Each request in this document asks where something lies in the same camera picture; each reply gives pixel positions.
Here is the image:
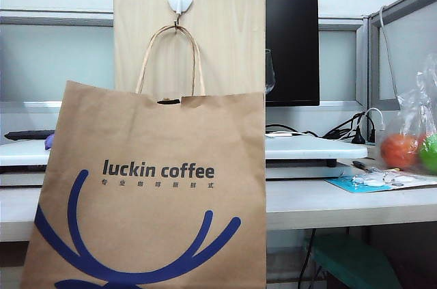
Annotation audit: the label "brown luckin coffee paper bag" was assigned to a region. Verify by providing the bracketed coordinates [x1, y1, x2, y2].
[18, 23, 268, 289]

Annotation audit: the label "clear plastic bag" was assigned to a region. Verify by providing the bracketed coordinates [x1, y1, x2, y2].
[374, 52, 437, 173]

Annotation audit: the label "clear wine glass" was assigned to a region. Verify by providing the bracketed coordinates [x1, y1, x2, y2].
[265, 49, 277, 94]

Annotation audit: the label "white desk riser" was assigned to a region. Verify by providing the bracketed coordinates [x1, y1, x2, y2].
[0, 138, 53, 188]
[265, 134, 369, 180]

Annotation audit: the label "light wooden board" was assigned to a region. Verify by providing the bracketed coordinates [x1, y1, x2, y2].
[113, 0, 268, 96]

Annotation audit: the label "black computer monitor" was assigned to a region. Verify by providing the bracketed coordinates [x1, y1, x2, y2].
[265, 0, 321, 107]

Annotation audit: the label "grey cubicle partition panel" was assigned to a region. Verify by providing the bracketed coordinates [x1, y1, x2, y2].
[0, 10, 115, 102]
[318, 17, 370, 107]
[368, 0, 437, 111]

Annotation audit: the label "blue printed card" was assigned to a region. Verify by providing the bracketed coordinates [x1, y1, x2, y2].
[323, 170, 437, 195]

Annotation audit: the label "black power plug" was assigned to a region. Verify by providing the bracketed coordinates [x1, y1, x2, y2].
[352, 124, 365, 144]

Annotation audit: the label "black pen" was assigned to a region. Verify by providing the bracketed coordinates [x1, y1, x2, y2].
[352, 159, 372, 172]

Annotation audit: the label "small white plastic pieces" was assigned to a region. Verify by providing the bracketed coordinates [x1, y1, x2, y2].
[352, 171, 414, 188]

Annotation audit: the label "orange ball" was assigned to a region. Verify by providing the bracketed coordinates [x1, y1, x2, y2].
[380, 132, 420, 171]

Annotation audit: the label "green plastic stool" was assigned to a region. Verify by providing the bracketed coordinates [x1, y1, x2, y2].
[302, 233, 404, 289]

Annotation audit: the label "black keyboard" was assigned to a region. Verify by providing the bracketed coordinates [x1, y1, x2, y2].
[3, 129, 57, 141]

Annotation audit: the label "green ball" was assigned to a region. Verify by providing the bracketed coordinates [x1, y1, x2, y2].
[417, 133, 437, 174]

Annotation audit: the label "black cable bundle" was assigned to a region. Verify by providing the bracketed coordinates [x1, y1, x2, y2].
[322, 110, 368, 141]

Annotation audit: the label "white wall hook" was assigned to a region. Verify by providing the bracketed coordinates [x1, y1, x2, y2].
[167, 0, 194, 27]

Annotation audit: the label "white charger cable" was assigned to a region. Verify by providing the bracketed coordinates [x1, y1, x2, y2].
[364, 107, 386, 143]

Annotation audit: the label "black cable under desk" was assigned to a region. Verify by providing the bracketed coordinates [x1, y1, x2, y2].
[296, 228, 319, 289]

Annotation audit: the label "white hanging cable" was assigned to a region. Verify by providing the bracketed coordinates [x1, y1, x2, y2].
[378, 5, 401, 102]

